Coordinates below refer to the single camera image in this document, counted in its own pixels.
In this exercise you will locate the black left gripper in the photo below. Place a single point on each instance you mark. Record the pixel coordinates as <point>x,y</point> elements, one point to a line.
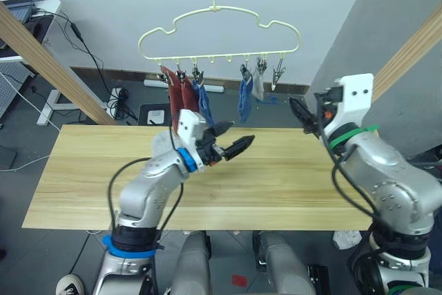
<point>207,146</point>

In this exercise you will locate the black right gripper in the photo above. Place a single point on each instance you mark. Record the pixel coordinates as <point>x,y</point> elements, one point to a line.
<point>329,99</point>

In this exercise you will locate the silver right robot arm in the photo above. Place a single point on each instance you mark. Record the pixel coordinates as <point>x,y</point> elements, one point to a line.
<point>390,177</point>

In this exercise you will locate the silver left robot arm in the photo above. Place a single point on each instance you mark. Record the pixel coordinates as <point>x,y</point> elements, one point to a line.
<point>141,191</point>

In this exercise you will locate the metal hanger clip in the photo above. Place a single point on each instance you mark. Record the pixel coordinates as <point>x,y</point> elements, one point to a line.
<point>278,74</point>
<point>197,75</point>
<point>261,66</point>
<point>180,74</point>
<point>161,76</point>
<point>245,71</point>

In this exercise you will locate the cream cloud-shaped clip hanger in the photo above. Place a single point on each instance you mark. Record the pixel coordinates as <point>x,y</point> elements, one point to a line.
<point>221,8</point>

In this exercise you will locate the blue sock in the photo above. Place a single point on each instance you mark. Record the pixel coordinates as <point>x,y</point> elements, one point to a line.
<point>244,101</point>
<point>205,105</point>

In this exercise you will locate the blue scrap on floor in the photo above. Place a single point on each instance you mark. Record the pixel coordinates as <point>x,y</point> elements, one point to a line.
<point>271,101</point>

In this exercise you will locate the grey sock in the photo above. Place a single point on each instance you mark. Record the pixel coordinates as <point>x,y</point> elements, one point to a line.
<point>161,144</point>
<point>258,86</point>

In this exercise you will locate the red sock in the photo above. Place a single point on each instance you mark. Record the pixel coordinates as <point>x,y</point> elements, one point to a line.
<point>190,96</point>
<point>174,101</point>

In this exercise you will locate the black box with white label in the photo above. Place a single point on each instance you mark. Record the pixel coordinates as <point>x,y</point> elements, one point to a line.
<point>143,115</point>

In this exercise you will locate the white power strip with plugs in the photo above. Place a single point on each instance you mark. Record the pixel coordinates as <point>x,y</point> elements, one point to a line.
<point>113,101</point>

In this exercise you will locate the white shoe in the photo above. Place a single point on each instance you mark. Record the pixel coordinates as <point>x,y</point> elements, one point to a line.
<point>345,239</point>

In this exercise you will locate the silver left robot leg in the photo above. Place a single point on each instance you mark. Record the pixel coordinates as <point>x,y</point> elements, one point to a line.
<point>191,267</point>

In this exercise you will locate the silver robot leg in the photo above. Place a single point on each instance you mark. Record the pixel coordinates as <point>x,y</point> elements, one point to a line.
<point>191,267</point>
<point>281,267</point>

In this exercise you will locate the silver right robot leg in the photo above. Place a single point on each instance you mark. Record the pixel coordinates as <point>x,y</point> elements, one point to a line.
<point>281,267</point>

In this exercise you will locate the black and white sneaker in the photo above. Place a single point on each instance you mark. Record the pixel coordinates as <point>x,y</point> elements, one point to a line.
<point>69,284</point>

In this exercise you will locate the white desk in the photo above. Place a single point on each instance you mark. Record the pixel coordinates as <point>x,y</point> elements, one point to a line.
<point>50,6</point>

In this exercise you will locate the white perforated panel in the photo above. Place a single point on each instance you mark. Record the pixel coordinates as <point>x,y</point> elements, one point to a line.
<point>10,87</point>

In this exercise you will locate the laptop computer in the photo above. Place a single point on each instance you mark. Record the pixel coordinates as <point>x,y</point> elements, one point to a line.
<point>20,10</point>

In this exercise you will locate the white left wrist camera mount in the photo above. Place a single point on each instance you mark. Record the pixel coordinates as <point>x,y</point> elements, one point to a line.
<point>190,124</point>

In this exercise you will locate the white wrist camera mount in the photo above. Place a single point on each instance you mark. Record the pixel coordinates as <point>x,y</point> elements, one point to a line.
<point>190,124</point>
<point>355,96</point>

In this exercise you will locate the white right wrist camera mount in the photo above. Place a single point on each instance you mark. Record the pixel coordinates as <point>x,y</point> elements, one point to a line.
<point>355,96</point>

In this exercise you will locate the wooden frame beam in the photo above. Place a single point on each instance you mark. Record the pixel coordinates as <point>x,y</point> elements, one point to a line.
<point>52,63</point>
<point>407,53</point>

